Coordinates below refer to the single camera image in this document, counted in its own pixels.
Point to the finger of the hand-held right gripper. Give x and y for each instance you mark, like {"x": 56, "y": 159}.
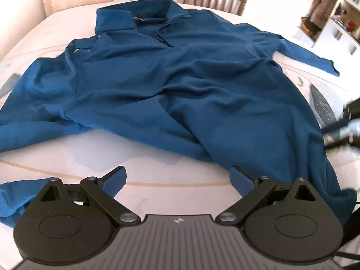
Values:
{"x": 337, "y": 125}
{"x": 340, "y": 144}

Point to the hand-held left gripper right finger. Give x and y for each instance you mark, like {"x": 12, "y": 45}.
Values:
{"x": 243, "y": 181}

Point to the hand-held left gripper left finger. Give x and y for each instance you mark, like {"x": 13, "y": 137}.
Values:
{"x": 115, "y": 181}

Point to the blue long-sleeved shirt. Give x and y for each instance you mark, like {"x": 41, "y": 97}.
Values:
{"x": 168, "y": 76}

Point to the white shelf unit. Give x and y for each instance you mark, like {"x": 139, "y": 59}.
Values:
{"x": 346, "y": 38}

